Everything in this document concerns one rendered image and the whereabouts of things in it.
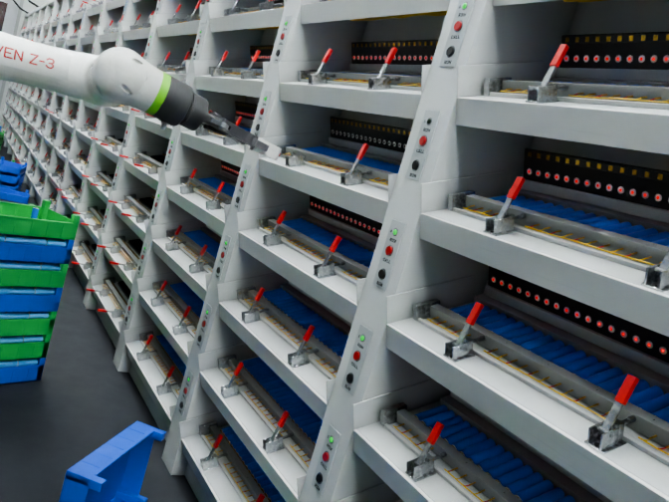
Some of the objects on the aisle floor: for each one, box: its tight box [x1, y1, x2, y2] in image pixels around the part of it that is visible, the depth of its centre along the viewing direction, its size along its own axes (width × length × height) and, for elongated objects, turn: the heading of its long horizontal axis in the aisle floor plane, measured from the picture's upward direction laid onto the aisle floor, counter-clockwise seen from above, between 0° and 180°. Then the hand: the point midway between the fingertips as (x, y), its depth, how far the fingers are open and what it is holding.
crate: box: [59, 421, 166, 502], centre depth 146 cm, size 8×30×20 cm, turn 104°
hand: (263, 147), depth 150 cm, fingers open, 3 cm apart
